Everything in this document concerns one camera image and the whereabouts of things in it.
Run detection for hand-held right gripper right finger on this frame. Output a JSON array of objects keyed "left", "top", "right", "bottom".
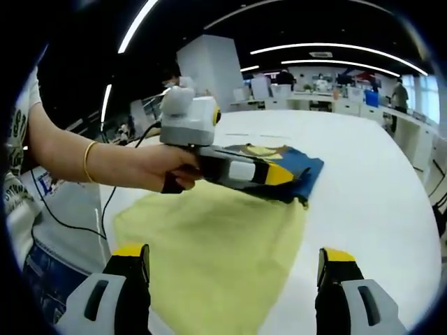
[{"left": 315, "top": 246, "right": 410, "bottom": 335}]

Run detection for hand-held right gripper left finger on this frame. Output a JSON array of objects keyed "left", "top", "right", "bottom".
[{"left": 55, "top": 243, "right": 153, "bottom": 335}]

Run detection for yellow garment grey blue sleeves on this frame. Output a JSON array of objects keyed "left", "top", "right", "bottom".
[{"left": 112, "top": 142, "right": 325, "bottom": 335}]

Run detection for person's left hand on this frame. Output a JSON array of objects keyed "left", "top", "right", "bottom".
[{"left": 115, "top": 142, "right": 203, "bottom": 193}]

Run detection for person's blue jeans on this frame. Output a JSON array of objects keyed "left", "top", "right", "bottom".
[{"left": 22, "top": 244, "right": 90, "bottom": 315}]

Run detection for white square pillar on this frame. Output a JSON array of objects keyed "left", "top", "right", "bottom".
[{"left": 176, "top": 34, "right": 242, "bottom": 112}]

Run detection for tall white cabinet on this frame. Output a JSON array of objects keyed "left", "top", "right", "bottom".
[{"left": 251, "top": 77, "right": 272, "bottom": 101}]

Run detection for person's white printed t-shirt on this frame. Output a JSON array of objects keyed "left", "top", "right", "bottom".
[{"left": 5, "top": 68, "right": 105, "bottom": 276}]

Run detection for ceiling light strip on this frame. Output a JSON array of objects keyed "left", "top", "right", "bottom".
[
  {"left": 250, "top": 43, "right": 429, "bottom": 76},
  {"left": 281, "top": 59, "right": 401, "bottom": 77},
  {"left": 117, "top": 0, "right": 160, "bottom": 54}
]

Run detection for long white counter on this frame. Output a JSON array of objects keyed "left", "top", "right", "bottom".
[{"left": 230, "top": 89, "right": 443, "bottom": 168}]

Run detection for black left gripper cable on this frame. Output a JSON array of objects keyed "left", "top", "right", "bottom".
[{"left": 30, "top": 121, "right": 164, "bottom": 241}]

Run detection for gold bracelet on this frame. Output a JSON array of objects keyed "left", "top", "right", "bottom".
[{"left": 83, "top": 140, "right": 99, "bottom": 184}]

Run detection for red blue wall banner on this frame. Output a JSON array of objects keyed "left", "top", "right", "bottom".
[{"left": 335, "top": 71, "right": 382, "bottom": 89}]

